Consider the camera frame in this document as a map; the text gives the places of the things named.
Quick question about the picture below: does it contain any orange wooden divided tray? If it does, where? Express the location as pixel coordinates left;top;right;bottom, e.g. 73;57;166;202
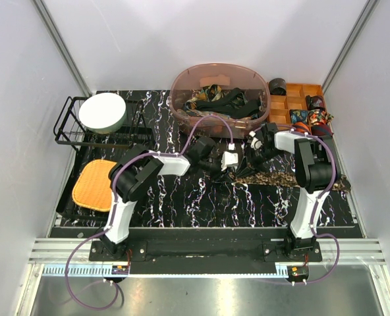
267;83;329;129

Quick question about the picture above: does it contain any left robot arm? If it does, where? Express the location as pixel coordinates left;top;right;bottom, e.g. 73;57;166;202
100;136;221;261

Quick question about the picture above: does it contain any white round container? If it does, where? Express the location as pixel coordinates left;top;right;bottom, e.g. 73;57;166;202
78;93;126;134

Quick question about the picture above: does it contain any dark maroon rolled tie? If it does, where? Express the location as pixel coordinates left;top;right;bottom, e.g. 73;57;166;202
305;95;325;111

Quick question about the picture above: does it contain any black wire dish rack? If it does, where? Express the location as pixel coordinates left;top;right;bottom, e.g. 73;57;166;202
53;96;154;157

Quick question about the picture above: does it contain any blue patterned rolled tie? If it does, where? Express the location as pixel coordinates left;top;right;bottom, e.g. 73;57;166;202
289;109;309;125

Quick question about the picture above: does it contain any black tie in tub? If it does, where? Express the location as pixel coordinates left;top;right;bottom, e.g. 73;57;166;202
184;84;262;119

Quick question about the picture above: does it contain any colourful patterned tie in tub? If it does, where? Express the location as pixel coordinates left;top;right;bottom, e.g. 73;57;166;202
182;84;248;119

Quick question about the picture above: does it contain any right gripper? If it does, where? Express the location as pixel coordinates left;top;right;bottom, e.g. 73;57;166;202
236;145;284;179

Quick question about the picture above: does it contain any brown floral patterned tie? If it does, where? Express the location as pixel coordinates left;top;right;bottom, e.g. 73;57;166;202
213;172;352;192

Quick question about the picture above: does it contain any orange striped rolled tie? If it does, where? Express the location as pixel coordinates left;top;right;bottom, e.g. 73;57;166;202
292;122;311;134

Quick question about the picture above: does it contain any maroon striped rolled tie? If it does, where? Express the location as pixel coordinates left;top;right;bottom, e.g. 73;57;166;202
311;124;333;137

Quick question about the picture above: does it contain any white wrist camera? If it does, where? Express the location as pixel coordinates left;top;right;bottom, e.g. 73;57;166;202
221;143;238;171
249;130;263;150

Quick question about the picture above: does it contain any orange woven bamboo tray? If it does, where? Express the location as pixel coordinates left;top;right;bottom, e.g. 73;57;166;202
72;159;116;213

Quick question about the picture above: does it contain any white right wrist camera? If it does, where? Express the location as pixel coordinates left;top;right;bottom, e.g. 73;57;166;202
249;130;263;150

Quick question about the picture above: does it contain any red floral rolled tie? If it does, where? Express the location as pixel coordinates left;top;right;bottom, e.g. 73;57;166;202
308;109;333;126

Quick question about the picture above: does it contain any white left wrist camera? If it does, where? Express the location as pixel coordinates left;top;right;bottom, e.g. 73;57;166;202
221;143;238;171

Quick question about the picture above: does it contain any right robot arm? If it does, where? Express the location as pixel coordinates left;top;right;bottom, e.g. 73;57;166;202
237;123;339;261

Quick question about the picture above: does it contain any brown translucent plastic tub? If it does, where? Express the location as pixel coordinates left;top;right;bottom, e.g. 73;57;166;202
169;63;271;139

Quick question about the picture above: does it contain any dark grey rolled tie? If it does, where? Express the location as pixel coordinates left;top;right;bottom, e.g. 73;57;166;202
269;78;287;96

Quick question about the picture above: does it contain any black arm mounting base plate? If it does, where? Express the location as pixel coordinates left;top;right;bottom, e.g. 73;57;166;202
89;228;322;263

